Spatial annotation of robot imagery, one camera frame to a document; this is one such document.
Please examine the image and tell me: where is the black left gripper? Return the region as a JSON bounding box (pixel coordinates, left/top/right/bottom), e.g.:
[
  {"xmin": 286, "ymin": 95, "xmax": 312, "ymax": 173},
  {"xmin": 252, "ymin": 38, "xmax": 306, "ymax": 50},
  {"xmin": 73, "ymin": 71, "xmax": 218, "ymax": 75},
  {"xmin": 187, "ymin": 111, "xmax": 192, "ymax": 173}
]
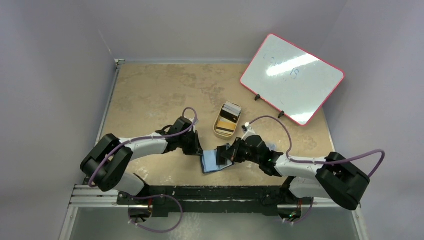
[{"xmin": 178, "ymin": 131, "xmax": 204, "ymax": 157}]

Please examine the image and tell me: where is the navy blue leather card holder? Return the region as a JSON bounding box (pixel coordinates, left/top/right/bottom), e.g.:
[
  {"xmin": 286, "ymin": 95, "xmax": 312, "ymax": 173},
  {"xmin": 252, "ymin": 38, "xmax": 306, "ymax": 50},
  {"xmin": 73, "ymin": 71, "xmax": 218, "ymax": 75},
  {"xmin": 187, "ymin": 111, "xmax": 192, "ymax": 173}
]
[{"xmin": 200, "ymin": 143, "xmax": 235, "ymax": 174}]

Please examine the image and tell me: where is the beige oval plastic tray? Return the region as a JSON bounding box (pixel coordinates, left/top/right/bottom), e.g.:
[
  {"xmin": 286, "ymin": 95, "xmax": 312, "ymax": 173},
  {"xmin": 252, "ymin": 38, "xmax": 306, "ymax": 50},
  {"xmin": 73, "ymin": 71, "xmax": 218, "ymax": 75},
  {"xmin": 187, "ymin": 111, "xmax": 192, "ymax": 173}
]
[{"xmin": 212, "ymin": 101, "xmax": 243, "ymax": 140}]

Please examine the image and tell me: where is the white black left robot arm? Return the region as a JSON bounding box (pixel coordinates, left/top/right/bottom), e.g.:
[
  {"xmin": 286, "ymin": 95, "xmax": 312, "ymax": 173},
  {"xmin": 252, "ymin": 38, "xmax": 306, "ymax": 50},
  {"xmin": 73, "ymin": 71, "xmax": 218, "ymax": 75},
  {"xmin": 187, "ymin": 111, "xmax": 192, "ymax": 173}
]
[{"xmin": 80, "ymin": 116, "xmax": 203, "ymax": 205}]

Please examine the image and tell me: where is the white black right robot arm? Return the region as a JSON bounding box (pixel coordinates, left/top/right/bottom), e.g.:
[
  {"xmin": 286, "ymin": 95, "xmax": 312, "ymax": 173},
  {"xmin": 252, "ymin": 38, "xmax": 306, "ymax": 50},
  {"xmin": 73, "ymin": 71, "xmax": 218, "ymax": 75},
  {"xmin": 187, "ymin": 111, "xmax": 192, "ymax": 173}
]
[{"xmin": 218, "ymin": 135, "xmax": 370, "ymax": 211}]

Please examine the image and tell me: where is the stack of credit cards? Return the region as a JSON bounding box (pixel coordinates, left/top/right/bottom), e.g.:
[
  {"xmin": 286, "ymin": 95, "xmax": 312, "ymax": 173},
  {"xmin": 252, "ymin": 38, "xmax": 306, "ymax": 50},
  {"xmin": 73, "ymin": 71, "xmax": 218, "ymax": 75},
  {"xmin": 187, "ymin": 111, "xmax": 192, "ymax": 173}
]
[{"xmin": 215, "ymin": 102, "xmax": 242, "ymax": 136}]

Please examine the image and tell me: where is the clear jar of paper clips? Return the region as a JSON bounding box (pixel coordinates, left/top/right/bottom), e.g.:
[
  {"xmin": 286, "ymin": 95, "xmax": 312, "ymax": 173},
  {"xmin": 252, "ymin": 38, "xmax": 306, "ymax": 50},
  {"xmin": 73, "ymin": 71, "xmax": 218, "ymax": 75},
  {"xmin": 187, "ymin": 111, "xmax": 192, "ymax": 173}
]
[{"xmin": 266, "ymin": 142, "xmax": 277, "ymax": 151}]

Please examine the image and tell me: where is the red framed whiteboard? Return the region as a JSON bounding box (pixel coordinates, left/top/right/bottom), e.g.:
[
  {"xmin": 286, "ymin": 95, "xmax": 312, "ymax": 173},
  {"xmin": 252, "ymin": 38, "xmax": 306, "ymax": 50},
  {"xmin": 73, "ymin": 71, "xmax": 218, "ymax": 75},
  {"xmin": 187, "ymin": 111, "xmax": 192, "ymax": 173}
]
[{"xmin": 240, "ymin": 33, "xmax": 345, "ymax": 126}]

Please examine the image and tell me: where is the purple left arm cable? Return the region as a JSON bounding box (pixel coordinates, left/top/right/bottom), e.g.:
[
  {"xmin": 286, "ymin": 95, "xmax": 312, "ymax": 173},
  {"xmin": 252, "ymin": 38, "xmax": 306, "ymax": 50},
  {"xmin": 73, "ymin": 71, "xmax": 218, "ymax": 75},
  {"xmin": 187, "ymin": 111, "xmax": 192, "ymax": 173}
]
[{"xmin": 87, "ymin": 107, "xmax": 199, "ymax": 188}]

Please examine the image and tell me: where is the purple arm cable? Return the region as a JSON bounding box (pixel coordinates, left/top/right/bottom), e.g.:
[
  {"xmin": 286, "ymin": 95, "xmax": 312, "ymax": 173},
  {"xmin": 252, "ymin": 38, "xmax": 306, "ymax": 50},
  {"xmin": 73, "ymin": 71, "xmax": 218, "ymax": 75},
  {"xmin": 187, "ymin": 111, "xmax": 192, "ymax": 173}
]
[
  {"xmin": 243, "ymin": 115, "xmax": 386, "ymax": 180},
  {"xmin": 87, "ymin": 107, "xmax": 199, "ymax": 188}
]

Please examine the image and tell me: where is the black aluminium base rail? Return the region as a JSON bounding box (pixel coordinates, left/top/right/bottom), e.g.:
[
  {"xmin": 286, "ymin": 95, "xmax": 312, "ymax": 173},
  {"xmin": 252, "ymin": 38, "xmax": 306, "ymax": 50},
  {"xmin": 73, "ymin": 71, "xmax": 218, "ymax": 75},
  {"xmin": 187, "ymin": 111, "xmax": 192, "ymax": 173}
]
[{"xmin": 69, "ymin": 184, "xmax": 339, "ymax": 218}]

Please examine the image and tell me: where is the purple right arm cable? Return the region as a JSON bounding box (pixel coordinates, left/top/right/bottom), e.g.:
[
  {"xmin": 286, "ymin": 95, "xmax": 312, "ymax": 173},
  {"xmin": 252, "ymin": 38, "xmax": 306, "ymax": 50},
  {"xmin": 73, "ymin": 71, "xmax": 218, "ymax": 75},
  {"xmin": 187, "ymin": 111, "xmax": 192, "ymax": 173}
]
[{"xmin": 243, "ymin": 115, "xmax": 386, "ymax": 180}]

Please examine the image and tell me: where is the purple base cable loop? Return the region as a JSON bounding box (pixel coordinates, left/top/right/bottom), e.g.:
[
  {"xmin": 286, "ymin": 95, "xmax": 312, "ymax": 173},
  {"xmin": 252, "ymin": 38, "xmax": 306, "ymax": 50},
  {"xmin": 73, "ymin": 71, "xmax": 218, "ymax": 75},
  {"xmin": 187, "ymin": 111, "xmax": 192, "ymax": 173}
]
[{"xmin": 127, "ymin": 194, "xmax": 184, "ymax": 234}]

